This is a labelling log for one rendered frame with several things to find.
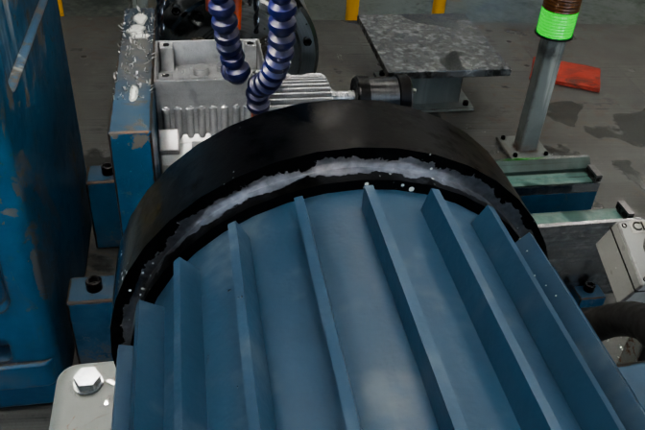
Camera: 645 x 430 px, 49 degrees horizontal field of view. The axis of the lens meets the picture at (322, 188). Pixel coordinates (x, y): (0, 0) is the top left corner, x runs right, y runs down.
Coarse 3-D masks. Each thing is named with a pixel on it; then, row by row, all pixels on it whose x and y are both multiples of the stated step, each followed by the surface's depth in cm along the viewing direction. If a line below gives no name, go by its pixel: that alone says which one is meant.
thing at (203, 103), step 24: (168, 48) 81; (192, 48) 83; (168, 72) 82; (192, 72) 80; (216, 72) 80; (168, 96) 75; (192, 96) 76; (216, 96) 76; (240, 96) 77; (168, 120) 77; (192, 120) 77; (216, 120) 78; (240, 120) 78
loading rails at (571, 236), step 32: (512, 160) 104; (544, 160) 105; (576, 160) 106; (544, 192) 103; (576, 192) 105; (544, 224) 93; (576, 224) 93; (608, 224) 94; (576, 256) 96; (576, 288) 100; (608, 288) 102
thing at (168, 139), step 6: (162, 132) 76; (168, 132) 76; (174, 132) 76; (162, 138) 76; (168, 138) 76; (174, 138) 76; (162, 144) 76; (168, 144) 76; (174, 144) 76; (162, 150) 76; (168, 150) 76; (174, 150) 76
